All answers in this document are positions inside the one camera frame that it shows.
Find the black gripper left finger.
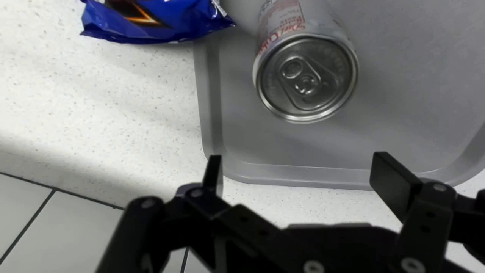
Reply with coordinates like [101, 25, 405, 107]
[96, 154, 283, 273]

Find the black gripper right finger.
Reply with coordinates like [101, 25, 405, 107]
[370, 151, 485, 273]

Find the gray plastic tray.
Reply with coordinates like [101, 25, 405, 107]
[195, 0, 485, 188]

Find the blue chip bag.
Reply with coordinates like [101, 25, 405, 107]
[81, 0, 236, 44]

